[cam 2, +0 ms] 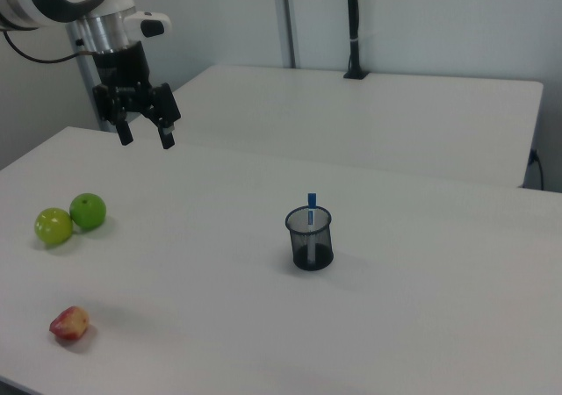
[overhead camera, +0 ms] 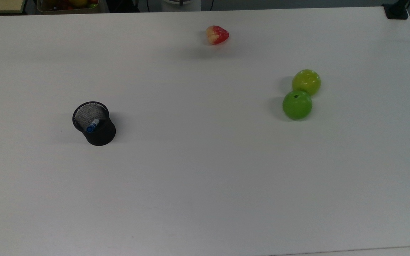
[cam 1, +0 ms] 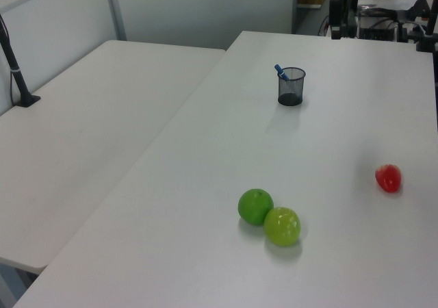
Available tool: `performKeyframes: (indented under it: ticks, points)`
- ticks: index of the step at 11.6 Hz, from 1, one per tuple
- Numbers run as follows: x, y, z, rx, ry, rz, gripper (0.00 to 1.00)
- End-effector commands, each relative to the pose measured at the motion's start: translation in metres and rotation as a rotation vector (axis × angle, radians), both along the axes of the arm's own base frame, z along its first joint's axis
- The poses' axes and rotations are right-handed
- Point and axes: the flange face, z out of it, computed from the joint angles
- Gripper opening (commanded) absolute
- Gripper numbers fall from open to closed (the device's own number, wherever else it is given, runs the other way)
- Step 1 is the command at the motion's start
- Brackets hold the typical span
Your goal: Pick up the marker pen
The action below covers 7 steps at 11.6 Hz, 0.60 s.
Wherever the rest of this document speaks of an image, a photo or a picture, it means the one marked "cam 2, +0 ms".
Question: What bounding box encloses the black mesh pen cup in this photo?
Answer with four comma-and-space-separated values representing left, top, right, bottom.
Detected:
285, 206, 335, 272

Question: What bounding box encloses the blue and white marker pen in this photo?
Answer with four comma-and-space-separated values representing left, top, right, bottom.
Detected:
306, 192, 319, 268

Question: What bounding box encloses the black pole with base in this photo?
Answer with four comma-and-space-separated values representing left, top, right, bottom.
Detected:
342, 0, 369, 81

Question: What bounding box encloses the wall socket with black cable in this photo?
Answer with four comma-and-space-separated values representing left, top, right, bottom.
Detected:
528, 147, 546, 190

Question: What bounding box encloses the grey metal partition post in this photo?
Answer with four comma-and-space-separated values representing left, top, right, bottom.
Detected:
278, 0, 296, 69

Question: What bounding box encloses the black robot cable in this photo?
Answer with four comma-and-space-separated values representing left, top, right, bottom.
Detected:
0, 15, 96, 65

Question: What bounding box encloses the red toy fruit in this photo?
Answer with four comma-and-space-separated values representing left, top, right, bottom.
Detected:
48, 305, 91, 341

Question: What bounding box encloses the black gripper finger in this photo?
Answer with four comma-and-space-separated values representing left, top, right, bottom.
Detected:
140, 82, 183, 151
92, 84, 134, 147

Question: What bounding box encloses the grey metal column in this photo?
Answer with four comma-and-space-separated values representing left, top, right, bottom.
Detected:
76, 54, 116, 132

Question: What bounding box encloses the dark green apple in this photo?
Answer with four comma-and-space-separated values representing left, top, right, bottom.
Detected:
68, 192, 108, 232

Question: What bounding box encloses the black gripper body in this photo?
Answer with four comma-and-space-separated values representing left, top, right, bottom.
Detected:
91, 39, 155, 107

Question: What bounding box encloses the yellow-green apple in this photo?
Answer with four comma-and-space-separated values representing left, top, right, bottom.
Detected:
34, 207, 74, 245

